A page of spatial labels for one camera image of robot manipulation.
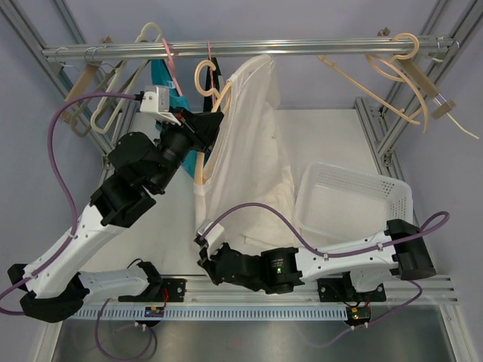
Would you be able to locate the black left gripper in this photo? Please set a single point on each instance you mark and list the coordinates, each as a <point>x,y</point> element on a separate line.
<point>203,125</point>

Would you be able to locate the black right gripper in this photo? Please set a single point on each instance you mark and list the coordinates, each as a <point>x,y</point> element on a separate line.
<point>210,263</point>

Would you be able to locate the teal blue t shirt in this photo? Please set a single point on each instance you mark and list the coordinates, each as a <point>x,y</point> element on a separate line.
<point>161,76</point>

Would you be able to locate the thick pink plastic hanger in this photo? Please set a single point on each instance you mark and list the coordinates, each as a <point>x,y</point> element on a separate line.
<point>171,67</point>

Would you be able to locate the cream white t shirt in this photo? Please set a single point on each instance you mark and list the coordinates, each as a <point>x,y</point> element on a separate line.
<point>248,168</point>

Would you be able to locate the thin pink wire hanger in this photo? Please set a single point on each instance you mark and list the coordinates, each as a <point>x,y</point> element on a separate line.
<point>210,75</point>

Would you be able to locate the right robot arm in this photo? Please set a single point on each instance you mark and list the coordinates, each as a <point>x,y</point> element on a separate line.
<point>396,252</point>

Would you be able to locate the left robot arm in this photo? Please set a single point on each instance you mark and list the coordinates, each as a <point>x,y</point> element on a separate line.
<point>55,286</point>

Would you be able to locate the tan clip hanger left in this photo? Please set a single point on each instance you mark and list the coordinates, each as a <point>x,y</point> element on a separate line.
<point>87,76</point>

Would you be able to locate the tan clip hanger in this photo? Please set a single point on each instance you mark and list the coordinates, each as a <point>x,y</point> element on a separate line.
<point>439,107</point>
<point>87,76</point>

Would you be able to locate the beige hanger right thick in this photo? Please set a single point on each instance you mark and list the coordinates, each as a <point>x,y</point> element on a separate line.
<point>402,68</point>

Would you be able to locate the tan clip hanger right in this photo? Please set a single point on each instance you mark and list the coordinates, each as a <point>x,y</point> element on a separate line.
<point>439,107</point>

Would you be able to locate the white plastic basket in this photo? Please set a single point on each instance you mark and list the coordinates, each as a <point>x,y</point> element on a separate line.
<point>336,205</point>

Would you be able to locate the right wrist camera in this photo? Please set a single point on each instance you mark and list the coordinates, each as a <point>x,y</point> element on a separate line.
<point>210,239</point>

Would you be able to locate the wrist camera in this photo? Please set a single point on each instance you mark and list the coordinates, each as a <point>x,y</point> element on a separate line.
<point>210,239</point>
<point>156,104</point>

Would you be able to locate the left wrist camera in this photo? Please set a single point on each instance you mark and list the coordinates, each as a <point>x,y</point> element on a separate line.
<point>156,104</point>

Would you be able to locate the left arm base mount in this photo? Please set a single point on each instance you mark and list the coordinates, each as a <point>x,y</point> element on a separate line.
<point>167,289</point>

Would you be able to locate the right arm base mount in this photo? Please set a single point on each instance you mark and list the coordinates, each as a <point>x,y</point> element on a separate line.
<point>340,290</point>

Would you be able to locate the silver hanging rail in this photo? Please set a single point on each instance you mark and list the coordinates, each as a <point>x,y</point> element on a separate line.
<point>201,49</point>

